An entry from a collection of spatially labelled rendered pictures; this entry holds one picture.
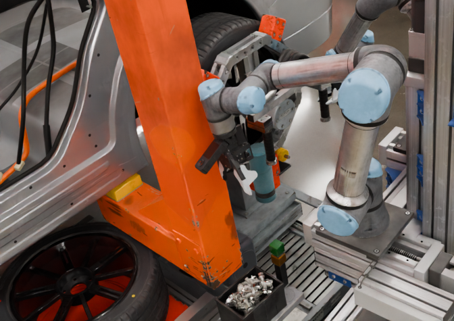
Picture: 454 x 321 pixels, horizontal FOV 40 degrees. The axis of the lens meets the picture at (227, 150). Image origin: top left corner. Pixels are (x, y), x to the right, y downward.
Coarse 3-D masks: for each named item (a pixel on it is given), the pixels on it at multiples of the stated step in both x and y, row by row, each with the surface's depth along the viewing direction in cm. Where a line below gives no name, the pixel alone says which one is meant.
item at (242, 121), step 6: (264, 48) 262; (264, 54) 270; (270, 54) 266; (264, 60) 274; (276, 60) 269; (234, 66) 254; (234, 72) 256; (234, 78) 257; (228, 84) 255; (234, 84) 258; (234, 114) 264; (240, 114) 266; (234, 120) 290; (240, 120) 267; (246, 120) 287; (246, 126) 285; (246, 132) 273; (252, 132) 281; (258, 132) 280; (246, 138) 274; (252, 138) 279; (258, 138) 277; (246, 144) 275; (252, 144) 276
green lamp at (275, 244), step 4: (276, 240) 218; (272, 244) 216; (276, 244) 216; (280, 244) 216; (272, 248) 216; (276, 248) 214; (280, 248) 216; (272, 252) 217; (276, 252) 215; (280, 252) 216
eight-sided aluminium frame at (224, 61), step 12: (252, 36) 247; (264, 36) 245; (228, 48) 242; (240, 48) 240; (252, 48) 244; (276, 48) 253; (288, 48) 259; (216, 60) 238; (228, 60) 235; (240, 60) 240; (216, 72) 239; (228, 72) 237; (300, 96) 274; (276, 132) 277; (276, 144) 273
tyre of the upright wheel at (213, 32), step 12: (216, 12) 263; (192, 24) 253; (204, 24) 249; (216, 24) 247; (228, 24) 245; (240, 24) 247; (252, 24) 251; (204, 36) 243; (216, 36) 240; (228, 36) 243; (240, 36) 248; (204, 48) 238; (216, 48) 241; (204, 60) 238
